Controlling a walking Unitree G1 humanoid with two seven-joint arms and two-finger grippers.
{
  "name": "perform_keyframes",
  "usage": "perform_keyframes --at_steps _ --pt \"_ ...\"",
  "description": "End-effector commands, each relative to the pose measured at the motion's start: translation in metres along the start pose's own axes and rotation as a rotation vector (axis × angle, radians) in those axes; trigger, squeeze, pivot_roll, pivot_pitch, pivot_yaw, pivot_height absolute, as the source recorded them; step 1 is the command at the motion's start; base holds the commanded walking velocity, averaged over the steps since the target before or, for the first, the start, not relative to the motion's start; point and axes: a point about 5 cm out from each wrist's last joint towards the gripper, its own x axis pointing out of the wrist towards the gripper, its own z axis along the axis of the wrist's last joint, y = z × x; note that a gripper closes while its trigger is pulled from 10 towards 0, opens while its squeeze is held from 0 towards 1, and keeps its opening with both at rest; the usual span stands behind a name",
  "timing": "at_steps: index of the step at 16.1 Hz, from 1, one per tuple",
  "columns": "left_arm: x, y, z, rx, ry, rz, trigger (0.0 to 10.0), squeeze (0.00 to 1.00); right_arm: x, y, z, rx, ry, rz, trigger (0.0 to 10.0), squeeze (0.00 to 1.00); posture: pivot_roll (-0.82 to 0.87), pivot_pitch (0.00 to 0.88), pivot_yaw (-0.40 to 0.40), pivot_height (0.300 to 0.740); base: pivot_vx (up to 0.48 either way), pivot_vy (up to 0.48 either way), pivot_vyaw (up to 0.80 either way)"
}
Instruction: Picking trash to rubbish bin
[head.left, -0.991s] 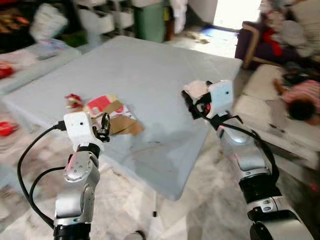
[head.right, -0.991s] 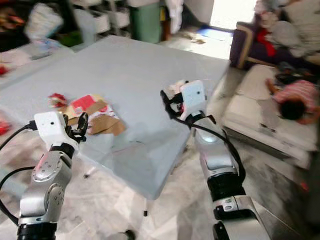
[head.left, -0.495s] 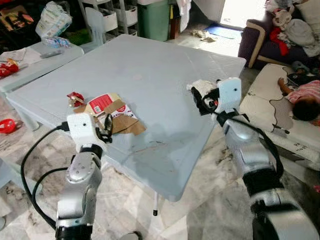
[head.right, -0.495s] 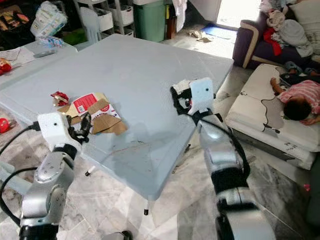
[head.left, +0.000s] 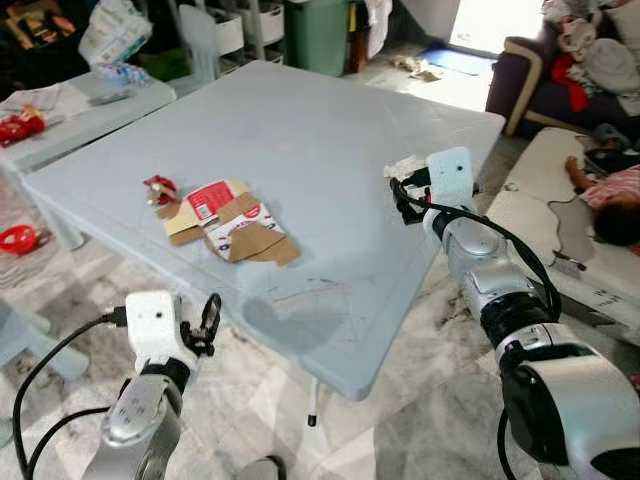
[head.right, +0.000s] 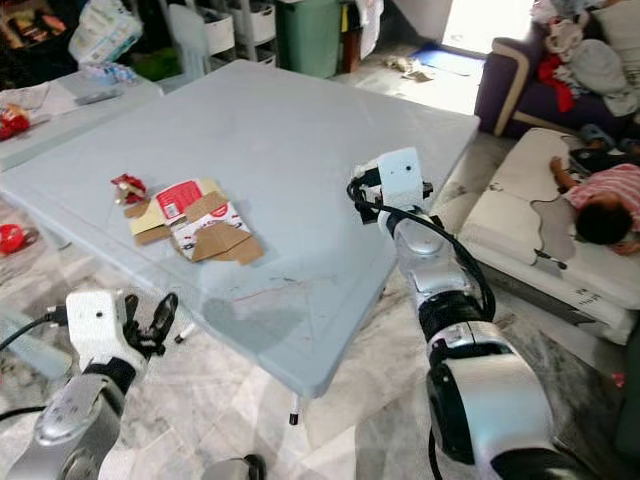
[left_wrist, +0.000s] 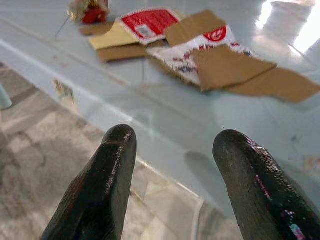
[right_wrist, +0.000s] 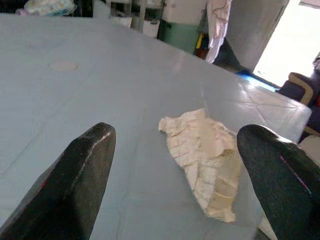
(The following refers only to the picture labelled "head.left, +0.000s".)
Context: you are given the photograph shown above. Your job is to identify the red-white printed cardboard box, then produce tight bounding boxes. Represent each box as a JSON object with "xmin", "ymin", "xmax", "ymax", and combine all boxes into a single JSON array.
[{"xmin": 163, "ymin": 179, "xmax": 302, "ymax": 267}]

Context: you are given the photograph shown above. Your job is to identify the green rubbish bin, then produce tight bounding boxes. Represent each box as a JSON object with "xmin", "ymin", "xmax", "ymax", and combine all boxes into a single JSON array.
[{"xmin": 284, "ymin": 0, "xmax": 352, "ymax": 79}]

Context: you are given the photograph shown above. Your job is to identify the crumpled white tissue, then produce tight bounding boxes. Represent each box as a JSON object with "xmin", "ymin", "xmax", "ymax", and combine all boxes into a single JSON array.
[{"xmin": 384, "ymin": 155, "xmax": 428, "ymax": 182}]

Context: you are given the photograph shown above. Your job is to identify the large grey-blue folding table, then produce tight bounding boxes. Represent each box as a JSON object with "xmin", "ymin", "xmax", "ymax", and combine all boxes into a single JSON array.
[{"xmin": 22, "ymin": 60, "xmax": 507, "ymax": 427}]

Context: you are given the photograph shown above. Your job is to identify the white floor mattress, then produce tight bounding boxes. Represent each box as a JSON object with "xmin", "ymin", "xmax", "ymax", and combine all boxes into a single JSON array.
[{"xmin": 486, "ymin": 127, "xmax": 640, "ymax": 333}]

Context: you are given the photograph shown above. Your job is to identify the small crumpled red wrapper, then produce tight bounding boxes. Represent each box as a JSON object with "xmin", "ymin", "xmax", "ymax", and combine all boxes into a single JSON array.
[{"xmin": 143, "ymin": 175, "xmax": 182, "ymax": 209}]

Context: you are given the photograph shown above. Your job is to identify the grey robot foot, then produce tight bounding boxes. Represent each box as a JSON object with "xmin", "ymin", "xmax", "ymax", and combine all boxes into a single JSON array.
[{"xmin": 234, "ymin": 455, "xmax": 288, "ymax": 480}]

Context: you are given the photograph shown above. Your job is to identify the purple sofa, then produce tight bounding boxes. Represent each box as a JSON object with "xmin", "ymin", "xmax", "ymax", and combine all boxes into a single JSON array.
[{"xmin": 486, "ymin": 18, "xmax": 640, "ymax": 143}]

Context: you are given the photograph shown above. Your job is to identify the pale blue plastic stool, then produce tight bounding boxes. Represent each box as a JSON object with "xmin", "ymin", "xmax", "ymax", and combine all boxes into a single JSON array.
[{"xmin": 0, "ymin": 298, "xmax": 89, "ymax": 446}]

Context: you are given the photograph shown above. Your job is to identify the child in striped shirt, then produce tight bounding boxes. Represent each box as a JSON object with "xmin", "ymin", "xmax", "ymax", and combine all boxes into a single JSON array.
[{"xmin": 564, "ymin": 150, "xmax": 640, "ymax": 249}]

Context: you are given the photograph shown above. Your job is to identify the red plastic toy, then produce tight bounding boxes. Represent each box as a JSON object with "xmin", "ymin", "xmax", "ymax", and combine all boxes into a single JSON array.
[{"xmin": 0, "ymin": 224, "xmax": 40, "ymax": 257}]

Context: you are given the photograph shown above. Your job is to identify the small white side table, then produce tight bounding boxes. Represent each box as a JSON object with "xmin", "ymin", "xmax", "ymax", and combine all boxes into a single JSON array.
[{"xmin": 0, "ymin": 68, "xmax": 179, "ymax": 253}]

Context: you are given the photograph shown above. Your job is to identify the white plastic drawer shelf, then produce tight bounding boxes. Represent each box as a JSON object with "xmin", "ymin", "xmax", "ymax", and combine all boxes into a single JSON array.
[{"xmin": 168, "ymin": 0, "xmax": 287, "ymax": 73}]

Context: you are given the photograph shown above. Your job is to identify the pile of clothes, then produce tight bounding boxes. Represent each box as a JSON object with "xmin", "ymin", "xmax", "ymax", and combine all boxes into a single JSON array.
[{"xmin": 543, "ymin": 0, "xmax": 640, "ymax": 113}]

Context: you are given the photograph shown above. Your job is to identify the white plastic chair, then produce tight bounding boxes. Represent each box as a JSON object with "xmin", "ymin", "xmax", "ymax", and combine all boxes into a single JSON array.
[{"xmin": 180, "ymin": 4, "xmax": 223, "ymax": 83}]

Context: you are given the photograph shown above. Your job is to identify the blue-white wipes packet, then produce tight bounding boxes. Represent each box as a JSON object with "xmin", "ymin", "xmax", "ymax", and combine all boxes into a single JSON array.
[{"xmin": 99, "ymin": 61, "xmax": 153, "ymax": 87}]

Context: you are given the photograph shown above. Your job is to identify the red snack package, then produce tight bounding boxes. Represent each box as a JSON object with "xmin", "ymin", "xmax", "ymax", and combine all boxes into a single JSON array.
[{"xmin": 0, "ymin": 107, "xmax": 47, "ymax": 149}]

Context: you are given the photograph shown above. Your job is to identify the white paper sheet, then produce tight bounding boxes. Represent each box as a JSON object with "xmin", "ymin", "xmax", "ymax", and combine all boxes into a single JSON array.
[{"xmin": 0, "ymin": 84, "xmax": 93, "ymax": 127}]

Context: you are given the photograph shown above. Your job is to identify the white plastic bag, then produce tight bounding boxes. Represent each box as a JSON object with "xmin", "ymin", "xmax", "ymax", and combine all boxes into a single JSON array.
[{"xmin": 78, "ymin": 0, "xmax": 154, "ymax": 67}]

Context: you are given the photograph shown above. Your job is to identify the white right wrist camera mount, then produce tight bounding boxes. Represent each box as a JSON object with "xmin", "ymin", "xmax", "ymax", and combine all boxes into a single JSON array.
[{"xmin": 425, "ymin": 147, "xmax": 477, "ymax": 214}]

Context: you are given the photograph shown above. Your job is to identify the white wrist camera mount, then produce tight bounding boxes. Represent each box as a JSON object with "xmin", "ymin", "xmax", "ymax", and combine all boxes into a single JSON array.
[
  {"xmin": 425, "ymin": 147, "xmax": 477, "ymax": 214},
  {"xmin": 125, "ymin": 291, "xmax": 199, "ymax": 373}
]

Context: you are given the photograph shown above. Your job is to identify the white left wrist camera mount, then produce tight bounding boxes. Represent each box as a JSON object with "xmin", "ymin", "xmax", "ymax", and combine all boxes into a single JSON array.
[{"xmin": 125, "ymin": 291, "xmax": 199, "ymax": 373}]

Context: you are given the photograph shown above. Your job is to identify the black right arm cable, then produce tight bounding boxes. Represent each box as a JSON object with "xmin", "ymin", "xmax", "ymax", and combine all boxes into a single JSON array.
[{"xmin": 395, "ymin": 180, "xmax": 564, "ymax": 323}]

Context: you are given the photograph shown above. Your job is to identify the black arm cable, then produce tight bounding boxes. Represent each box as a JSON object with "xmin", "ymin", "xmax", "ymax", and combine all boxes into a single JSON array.
[
  {"xmin": 12, "ymin": 308, "xmax": 129, "ymax": 480},
  {"xmin": 395, "ymin": 180, "xmax": 564, "ymax": 323}
]

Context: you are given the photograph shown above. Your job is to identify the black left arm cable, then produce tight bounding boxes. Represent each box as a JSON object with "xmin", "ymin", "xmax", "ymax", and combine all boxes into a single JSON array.
[{"xmin": 12, "ymin": 308, "xmax": 129, "ymax": 480}]

